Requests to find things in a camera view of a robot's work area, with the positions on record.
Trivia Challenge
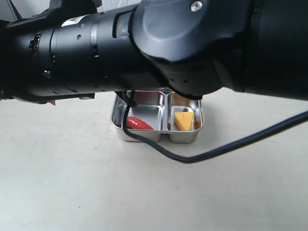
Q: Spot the red sausage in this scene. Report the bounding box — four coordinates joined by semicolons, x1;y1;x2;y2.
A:
123;116;154;130

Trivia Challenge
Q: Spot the yellow cheese wedge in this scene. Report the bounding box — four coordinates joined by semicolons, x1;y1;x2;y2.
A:
174;112;194;131

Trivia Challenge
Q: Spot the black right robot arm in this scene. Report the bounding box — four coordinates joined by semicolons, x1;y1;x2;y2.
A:
0;0;308;103

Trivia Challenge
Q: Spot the stainless steel lunch box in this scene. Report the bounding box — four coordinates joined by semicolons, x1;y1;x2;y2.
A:
110;88;205;144

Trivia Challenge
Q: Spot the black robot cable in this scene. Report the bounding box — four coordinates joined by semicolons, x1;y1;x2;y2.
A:
115;90;308;165

